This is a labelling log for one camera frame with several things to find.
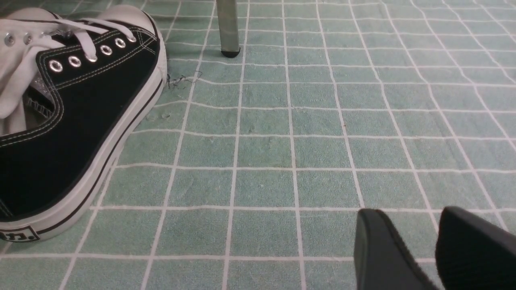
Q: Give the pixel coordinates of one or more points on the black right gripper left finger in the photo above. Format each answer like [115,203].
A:
[382,260]

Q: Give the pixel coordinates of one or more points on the black white canvas sneaker right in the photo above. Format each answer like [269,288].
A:
[71,93]

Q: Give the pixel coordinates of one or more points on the green white grid mat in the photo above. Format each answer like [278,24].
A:
[248,172]

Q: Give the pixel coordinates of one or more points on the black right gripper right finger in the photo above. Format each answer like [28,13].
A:
[473,254]

